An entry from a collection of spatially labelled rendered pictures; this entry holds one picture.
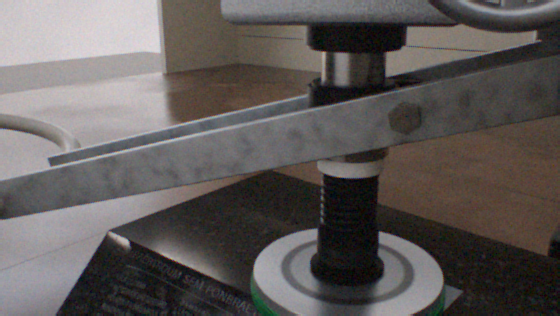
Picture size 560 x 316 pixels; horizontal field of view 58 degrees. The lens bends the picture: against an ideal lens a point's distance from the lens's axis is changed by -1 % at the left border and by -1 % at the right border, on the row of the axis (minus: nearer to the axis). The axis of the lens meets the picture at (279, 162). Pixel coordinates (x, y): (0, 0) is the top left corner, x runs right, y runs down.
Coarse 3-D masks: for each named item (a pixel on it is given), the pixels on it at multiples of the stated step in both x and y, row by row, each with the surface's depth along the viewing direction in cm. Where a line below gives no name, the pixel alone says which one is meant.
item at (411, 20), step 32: (224, 0) 42; (256, 0) 41; (288, 0) 40; (320, 0) 40; (352, 0) 39; (384, 0) 38; (416, 0) 38; (320, 32) 47; (352, 32) 46; (384, 32) 46
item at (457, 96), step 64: (448, 64) 53; (512, 64) 42; (192, 128) 64; (256, 128) 50; (320, 128) 48; (384, 128) 46; (448, 128) 45; (0, 192) 62; (64, 192) 59; (128, 192) 56
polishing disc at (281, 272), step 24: (288, 240) 65; (312, 240) 65; (384, 240) 65; (264, 264) 59; (288, 264) 59; (384, 264) 59; (408, 264) 59; (432, 264) 59; (264, 288) 54; (288, 288) 54; (312, 288) 54; (336, 288) 54; (360, 288) 54; (384, 288) 54; (408, 288) 54; (432, 288) 54; (288, 312) 51; (312, 312) 50; (336, 312) 50; (360, 312) 50; (384, 312) 50; (408, 312) 50
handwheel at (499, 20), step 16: (432, 0) 33; (448, 0) 32; (464, 0) 32; (480, 0) 32; (512, 0) 32; (544, 0) 31; (448, 16) 33; (464, 16) 32; (480, 16) 32; (496, 16) 32; (512, 16) 31; (528, 16) 31; (544, 16) 31; (496, 32) 33; (512, 32) 32
